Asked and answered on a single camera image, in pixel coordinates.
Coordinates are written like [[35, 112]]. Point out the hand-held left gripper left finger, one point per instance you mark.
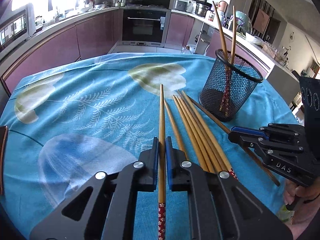
[[156, 160]]

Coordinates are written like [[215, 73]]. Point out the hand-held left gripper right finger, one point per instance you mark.
[[169, 165]]

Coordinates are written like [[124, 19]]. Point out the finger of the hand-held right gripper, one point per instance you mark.
[[250, 140], [282, 131]]

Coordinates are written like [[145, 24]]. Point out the wooden chopstick floral red end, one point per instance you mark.
[[220, 27], [234, 30], [162, 120]]

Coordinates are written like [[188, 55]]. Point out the bunch of wooden chopsticks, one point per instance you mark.
[[198, 135]]

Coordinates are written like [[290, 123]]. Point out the black mesh utensil holder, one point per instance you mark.
[[245, 92]]

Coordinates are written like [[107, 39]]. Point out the person's right hand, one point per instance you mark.
[[290, 192]]

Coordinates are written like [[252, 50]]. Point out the clear plastic basket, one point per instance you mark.
[[273, 51]]

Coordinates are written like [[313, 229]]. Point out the blue leaf print tablecloth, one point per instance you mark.
[[87, 105]]

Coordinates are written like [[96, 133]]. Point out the white bowl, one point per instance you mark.
[[253, 38]]

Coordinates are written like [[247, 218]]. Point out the teal round glass object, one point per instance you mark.
[[242, 22]]

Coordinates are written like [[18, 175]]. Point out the purple kitchen cabinet run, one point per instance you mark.
[[75, 40], [180, 27]]

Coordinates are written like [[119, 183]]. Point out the built-in black oven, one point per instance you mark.
[[143, 27]]

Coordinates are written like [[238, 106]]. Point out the pink kettle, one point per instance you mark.
[[222, 7]]

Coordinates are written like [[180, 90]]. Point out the stainless steel stock pot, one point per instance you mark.
[[203, 8]]

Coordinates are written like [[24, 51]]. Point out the dark pot with glass lid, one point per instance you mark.
[[134, 1]]

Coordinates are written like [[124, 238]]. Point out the white microwave oven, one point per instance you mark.
[[15, 27]]

